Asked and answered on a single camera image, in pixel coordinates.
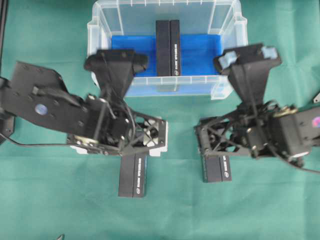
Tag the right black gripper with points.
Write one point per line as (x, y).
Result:
(233, 134)

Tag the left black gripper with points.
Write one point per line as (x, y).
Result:
(121, 131)

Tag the black realsense box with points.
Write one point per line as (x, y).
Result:
(216, 168)
(132, 175)
(168, 48)

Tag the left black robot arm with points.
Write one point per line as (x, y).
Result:
(38, 95)

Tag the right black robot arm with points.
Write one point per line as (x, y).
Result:
(264, 130)

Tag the clear plastic storage case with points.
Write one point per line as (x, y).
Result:
(196, 17)

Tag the green table cloth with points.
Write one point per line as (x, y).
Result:
(49, 191)

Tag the blue foam liner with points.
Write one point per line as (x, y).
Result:
(197, 69)

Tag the dark pointed object bottom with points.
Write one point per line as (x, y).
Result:
(61, 237)

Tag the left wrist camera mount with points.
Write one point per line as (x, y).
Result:
(114, 70)

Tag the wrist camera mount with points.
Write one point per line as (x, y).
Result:
(247, 69)
(114, 70)

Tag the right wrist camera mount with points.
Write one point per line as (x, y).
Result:
(247, 69)

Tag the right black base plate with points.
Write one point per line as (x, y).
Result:
(316, 99)

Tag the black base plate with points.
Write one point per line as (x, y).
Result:
(316, 99)
(7, 126)

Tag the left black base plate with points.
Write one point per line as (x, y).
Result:
(7, 126)

